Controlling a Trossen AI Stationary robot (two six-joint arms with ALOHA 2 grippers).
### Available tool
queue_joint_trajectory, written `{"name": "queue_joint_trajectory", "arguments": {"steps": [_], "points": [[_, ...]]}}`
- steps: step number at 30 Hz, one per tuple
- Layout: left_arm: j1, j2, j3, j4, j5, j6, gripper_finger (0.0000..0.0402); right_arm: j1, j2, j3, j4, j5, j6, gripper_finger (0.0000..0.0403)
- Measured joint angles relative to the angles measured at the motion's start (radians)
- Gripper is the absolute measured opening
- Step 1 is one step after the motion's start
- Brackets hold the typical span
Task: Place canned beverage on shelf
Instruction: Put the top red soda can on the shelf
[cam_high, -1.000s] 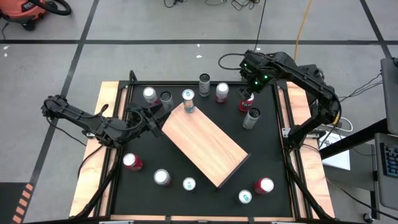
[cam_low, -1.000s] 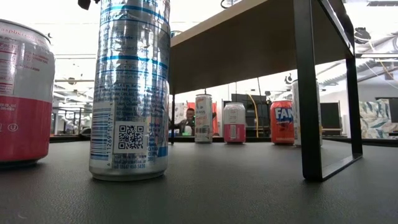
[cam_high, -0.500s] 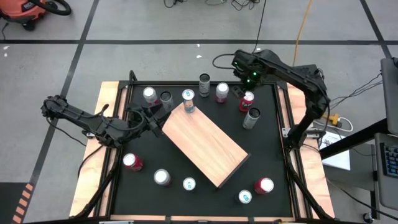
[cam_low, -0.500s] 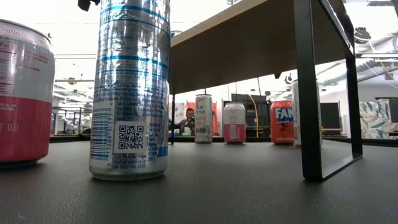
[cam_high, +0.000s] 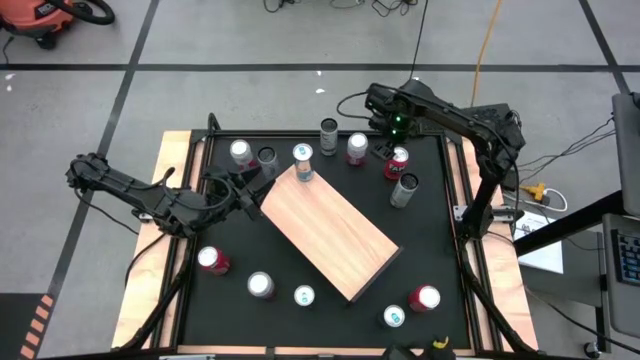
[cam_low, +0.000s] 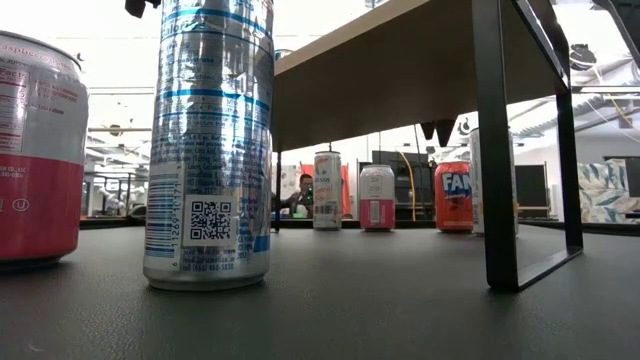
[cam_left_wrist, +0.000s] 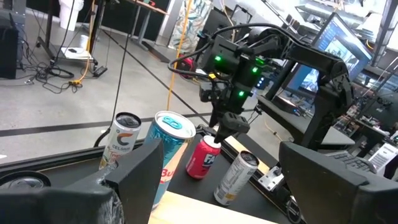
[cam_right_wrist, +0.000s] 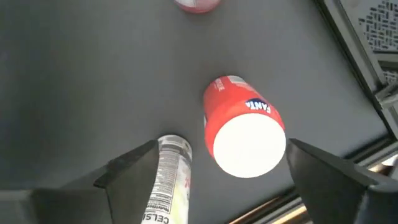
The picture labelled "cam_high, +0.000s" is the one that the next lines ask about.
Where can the Red Bull energy drink can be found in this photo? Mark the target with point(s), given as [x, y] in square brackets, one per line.
[394, 316]
[303, 161]
[304, 295]

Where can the orange shop vacuum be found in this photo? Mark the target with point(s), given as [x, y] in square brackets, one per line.
[35, 15]

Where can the tall white can black lid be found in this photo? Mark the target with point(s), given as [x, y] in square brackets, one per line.
[328, 136]
[404, 190]
[268, 160]

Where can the white paper sheet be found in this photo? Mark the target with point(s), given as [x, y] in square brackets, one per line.
[542, 250]

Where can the grey monitor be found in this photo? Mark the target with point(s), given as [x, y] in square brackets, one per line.
[629, 150]

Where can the black yellow clamp device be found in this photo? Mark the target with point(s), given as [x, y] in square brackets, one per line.
[440, 346]

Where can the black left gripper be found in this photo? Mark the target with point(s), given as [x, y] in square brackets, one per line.
[225, 195]

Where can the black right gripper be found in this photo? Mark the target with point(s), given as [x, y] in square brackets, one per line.
[392, 112]

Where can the wooden shelf black metal legs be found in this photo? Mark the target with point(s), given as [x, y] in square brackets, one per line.
[330, 230]

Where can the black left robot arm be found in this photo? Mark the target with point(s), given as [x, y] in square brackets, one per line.
[150, 200]

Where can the dark keyboard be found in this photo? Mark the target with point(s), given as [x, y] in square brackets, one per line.
[629, 257]

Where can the yellow power strip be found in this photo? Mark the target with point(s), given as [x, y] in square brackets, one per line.
[537, 191]

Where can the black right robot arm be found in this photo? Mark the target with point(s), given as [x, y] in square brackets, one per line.
[480, 135]

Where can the red Fanta soda can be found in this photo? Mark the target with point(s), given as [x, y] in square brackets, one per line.
[424, 298]
[396, 167]
[214, 260]

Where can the black desk bar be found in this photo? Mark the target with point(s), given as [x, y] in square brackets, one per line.
[570, 225]

